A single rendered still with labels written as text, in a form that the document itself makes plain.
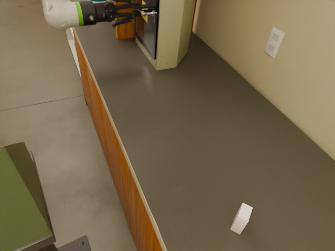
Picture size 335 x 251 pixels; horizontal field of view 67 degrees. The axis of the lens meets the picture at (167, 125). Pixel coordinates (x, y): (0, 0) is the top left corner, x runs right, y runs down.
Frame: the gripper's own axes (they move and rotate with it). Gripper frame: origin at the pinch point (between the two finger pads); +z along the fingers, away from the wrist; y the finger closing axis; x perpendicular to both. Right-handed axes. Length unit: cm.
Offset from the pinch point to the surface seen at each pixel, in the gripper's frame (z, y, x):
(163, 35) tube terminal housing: 7.1, -7.8, -10.9
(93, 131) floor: -24, -120, 52
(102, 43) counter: -13.6, -25.9, 23.8
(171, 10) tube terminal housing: 9.9, 2.8, -10.9
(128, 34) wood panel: 2.0, -23.5, 26.3
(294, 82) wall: 48, -13, -54
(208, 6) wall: 48, -8, 18
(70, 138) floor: -43, -120, 51
